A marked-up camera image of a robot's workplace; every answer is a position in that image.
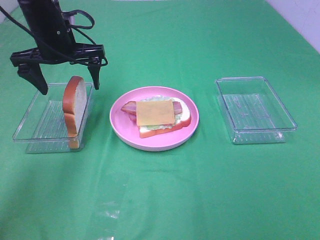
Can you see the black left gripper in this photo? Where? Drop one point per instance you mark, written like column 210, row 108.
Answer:
column 90, row 55

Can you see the bread slice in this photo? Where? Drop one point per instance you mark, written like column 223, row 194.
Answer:
column 181, row 120
column 74, row 103

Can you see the wavy bacon strip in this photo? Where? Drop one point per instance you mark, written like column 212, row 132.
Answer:
column 131, row 107

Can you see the pink ham strip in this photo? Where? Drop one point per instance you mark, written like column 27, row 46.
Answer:
column 132, row 117

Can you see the yellow cheese slice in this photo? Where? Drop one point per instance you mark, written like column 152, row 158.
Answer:
column 151, row 113

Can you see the green lettuce leaf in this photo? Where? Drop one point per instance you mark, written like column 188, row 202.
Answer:
column 158, row 112

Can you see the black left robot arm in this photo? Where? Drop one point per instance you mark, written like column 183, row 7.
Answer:
column 52, row 30

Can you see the clear left plastic container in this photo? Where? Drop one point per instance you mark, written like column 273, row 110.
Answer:
column 42, row 128

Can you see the clear plastic container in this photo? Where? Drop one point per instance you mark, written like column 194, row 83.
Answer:
column 42, row 128
column 252, row 111

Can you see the pink round plate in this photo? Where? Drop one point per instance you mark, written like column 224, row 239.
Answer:
column 128, row 131

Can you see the clear tape patch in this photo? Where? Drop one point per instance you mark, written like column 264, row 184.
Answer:
column 106, row 220

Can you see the green tablecloth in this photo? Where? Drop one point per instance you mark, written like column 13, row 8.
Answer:
column 206, row 189

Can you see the clear right plastic container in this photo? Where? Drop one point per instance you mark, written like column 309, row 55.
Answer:
column 252, row 111

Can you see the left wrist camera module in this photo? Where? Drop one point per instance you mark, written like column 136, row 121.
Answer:
column 69, row 16

